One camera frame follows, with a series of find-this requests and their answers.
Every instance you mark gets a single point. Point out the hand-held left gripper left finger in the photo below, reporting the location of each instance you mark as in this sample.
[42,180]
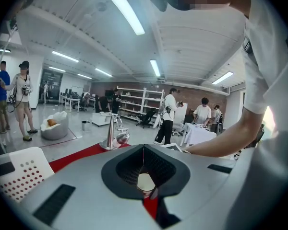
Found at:
[86,183]

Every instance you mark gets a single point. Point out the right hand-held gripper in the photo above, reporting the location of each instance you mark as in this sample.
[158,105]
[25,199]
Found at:
[172,147]

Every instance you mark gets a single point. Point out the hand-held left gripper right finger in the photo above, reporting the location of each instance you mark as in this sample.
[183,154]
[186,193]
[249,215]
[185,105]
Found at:
[199,183]

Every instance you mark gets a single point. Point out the clear glass cup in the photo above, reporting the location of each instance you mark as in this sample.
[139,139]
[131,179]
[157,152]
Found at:
[145,181]

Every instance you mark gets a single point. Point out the white plastic basket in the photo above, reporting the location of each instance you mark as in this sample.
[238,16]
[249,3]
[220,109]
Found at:
[33,157]

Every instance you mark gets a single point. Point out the person's right forearm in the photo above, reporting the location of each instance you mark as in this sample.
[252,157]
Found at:
[230,138]

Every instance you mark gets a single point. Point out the table with white cloth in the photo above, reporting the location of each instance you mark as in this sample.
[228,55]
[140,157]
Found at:
[199,135]

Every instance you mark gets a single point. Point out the black office chair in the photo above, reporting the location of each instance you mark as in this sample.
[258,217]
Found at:
[147,117]

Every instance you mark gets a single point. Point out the white open shelf unit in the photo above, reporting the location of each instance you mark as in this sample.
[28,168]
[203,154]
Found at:
[144,99]

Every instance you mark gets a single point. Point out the silver waste bin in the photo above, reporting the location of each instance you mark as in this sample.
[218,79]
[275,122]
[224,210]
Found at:
[85,126]

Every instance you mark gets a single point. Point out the grey beanbag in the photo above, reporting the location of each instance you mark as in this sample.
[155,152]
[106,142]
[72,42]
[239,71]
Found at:
[55,133]

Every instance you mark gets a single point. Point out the white low cabinet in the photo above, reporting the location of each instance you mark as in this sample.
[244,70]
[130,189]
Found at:
[100,118]

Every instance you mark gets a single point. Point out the orange cushion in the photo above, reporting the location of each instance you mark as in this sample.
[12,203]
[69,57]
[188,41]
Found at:
[51,122]

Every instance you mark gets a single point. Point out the ceiling light strip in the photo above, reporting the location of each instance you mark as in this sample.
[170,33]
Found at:
[222,78]
[57,69]
[122,8]
[155,68]
[65,56]
[103,72]

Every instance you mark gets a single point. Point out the white desks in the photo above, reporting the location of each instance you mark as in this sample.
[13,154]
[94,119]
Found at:
[70,100]

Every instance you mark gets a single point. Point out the person's white shirt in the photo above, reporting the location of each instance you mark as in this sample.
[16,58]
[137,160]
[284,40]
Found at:
[266,68]

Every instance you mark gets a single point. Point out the black head-worn camera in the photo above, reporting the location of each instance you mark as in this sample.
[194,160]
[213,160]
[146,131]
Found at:
[158,0]

